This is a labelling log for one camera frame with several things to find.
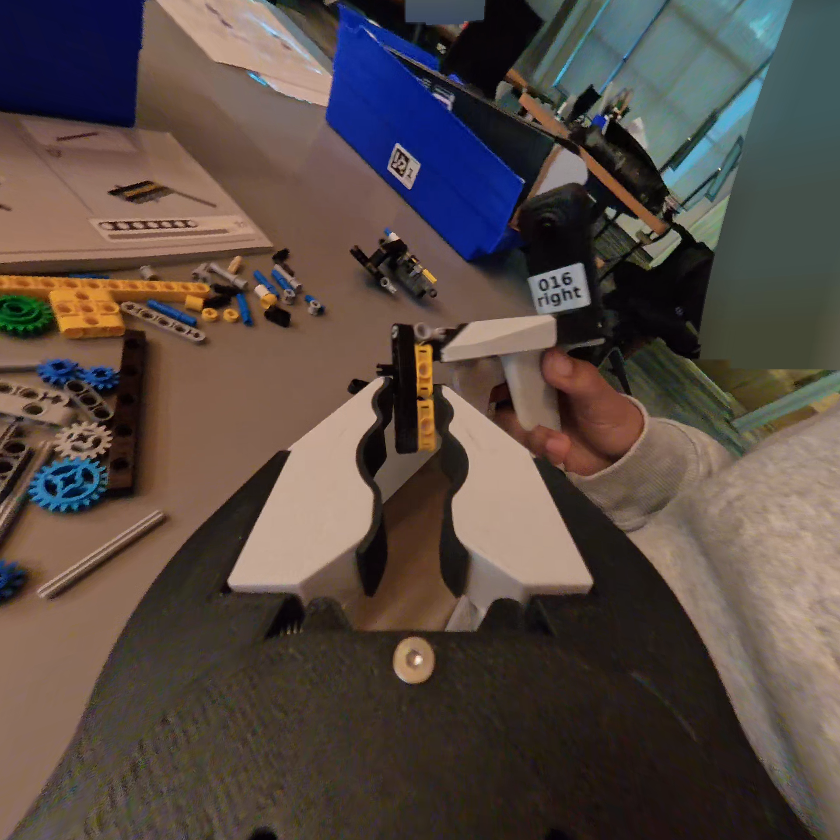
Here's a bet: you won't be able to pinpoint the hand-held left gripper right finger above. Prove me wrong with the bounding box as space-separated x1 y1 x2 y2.
436 386 595 626

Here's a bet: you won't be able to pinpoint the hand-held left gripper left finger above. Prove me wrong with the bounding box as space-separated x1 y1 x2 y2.
226 378 393 624

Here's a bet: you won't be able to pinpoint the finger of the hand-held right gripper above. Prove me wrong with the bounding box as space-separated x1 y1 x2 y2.
451 362 514 422
440 315 560 363

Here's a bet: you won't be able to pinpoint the black yellow lego assembly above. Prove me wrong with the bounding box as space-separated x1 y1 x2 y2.
346 322 460 455

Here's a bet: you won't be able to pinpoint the person's right forearm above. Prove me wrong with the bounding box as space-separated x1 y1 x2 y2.
570 407 732 534

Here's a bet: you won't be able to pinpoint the small black lego assembly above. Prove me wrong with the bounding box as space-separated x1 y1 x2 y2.
350 227 439 299

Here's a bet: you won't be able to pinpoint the grey lego axle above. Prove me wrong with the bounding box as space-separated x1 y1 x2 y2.
37 511 167 599
0 441 55 549

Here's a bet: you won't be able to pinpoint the long black lego beam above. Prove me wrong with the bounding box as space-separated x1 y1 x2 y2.
105 330 149 497

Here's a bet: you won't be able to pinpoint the scattered small lego pins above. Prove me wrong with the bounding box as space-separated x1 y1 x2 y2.
138 248 328 329

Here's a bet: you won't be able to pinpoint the short grey lego beam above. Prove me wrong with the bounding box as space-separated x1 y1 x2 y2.
0 420 35 503
64 377 118 424

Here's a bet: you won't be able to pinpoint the small white lego gear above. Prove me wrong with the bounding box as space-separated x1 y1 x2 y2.
54 421 114 462

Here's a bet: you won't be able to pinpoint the large blue lego gear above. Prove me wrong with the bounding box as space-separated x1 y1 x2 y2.
28 456 109 514

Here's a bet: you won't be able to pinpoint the long grey lego beam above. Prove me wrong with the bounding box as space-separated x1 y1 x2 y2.
0 379 76 427

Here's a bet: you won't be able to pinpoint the yellow lego beam assembly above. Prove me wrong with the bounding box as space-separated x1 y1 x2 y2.
0 274 212 340

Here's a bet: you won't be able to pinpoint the green lego gear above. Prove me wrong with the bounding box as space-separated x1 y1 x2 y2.
0 294 55 337

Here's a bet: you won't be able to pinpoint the lego instruction booklet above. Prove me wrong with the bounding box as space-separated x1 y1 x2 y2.
0 112 275 273

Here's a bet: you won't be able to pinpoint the person's right hand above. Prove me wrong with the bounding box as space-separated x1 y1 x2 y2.
489 349 647 476

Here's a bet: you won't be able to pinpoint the black bag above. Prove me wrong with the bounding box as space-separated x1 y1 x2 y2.
567 118 670 211

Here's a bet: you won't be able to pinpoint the black office chair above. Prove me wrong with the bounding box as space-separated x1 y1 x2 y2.
594 220 716 368

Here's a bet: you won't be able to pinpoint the blue storage bin with tag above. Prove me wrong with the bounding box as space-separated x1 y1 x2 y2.
326 3 526 263

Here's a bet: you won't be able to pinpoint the loose instruction sheet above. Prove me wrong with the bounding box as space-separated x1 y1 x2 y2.
154 0 336 106

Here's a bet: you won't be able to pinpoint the plain blue storage bin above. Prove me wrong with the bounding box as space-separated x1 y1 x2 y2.
0 0 145 129

